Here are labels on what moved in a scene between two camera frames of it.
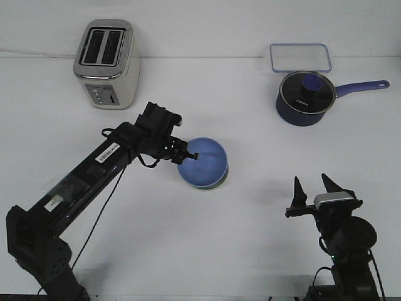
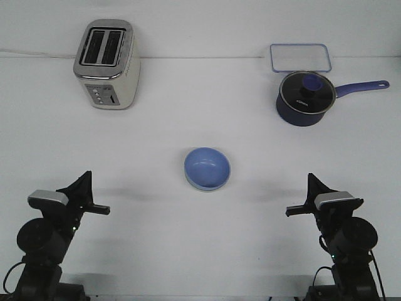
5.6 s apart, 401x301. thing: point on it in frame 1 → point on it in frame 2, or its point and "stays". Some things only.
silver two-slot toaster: (108, 64) stays
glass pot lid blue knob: (307, 92) stays
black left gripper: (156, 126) → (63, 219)
